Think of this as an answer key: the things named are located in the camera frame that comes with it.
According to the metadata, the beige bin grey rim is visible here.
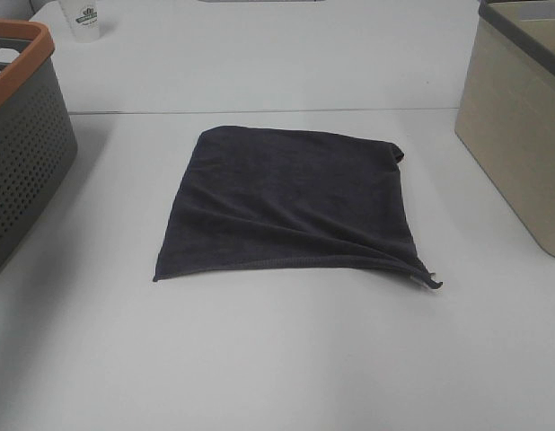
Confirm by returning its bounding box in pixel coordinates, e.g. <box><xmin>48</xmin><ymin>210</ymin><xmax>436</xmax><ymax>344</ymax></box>
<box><xmin>454</xmin><ymin>1</ymin><xmax>555</xmax><ymax>258</ymax></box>

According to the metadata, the grey perforated basket orange rim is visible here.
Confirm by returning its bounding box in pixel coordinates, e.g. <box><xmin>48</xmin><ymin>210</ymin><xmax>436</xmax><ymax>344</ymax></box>
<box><xmin>0</xmin><ymin>19</ymin><xmax>77</xmax><ymax>271</ymax></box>

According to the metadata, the dark grey towel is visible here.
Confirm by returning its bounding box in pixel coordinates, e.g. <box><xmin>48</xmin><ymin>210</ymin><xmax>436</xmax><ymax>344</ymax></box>
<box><xmin>154</xmin><ymin>126</ymin><xmax>440</xmax><ymax>289</ymax></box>

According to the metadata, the white paper cup green logo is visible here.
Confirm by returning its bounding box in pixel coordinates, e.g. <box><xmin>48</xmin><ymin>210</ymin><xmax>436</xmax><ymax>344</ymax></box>
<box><xmin>58</xmin><ymin>0</ymin><xmax>100</xmax><ymax>43</ymax></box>

